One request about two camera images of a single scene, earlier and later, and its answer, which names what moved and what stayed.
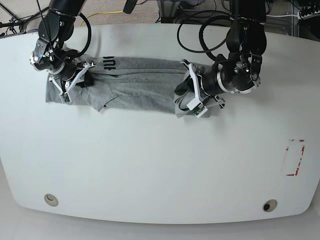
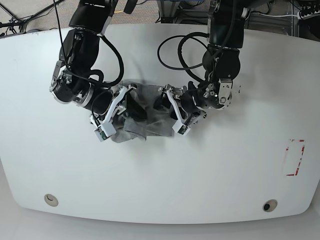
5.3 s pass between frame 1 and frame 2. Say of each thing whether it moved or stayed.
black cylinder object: stayed
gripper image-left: moved
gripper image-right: moved
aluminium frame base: stayed
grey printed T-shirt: moved
